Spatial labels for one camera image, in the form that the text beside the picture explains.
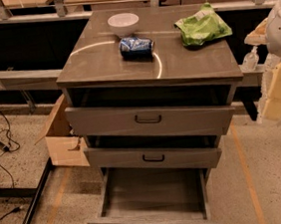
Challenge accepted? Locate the black power adapter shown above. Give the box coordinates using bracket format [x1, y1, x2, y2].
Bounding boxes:
[0, 141, 9, 152]

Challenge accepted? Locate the blue soda can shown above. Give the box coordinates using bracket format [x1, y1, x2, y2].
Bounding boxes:
[119, 37, 153, 59]

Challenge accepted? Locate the bottom grey drawer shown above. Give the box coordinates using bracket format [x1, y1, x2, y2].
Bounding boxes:
[88, 168, 217, 224]

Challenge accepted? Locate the cardboard box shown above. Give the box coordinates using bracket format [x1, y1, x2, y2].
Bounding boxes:
[36, 95, 89, 167]

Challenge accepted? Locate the green rice chip bag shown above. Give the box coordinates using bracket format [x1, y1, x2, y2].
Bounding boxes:
[174, 3, 232, 47]

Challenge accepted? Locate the grey drawer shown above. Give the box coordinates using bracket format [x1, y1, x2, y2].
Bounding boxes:
[88, 168, 217, 224]
[65, 106, 234, 136]
[84, 148, 221, 169]

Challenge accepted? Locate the white bowl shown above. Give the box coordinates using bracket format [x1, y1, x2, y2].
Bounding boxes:
[108, 12, 139, 38]

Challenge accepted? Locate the grey drawer cabinet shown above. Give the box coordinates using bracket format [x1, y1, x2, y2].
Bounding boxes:
[48, 0, 255, 200]

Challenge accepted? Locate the top grey drawer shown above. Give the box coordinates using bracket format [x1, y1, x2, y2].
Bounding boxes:
[65, 106, 234, 136]

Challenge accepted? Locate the middle grey drawer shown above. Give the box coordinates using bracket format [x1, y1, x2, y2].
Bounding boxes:
[84, 148, 221, 169]

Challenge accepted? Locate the black metal floor stand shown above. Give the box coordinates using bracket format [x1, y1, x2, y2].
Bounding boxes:
[0, 158, 53, 224]

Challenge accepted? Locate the black floor cable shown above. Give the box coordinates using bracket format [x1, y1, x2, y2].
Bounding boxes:
[0, 79, 29, 224]

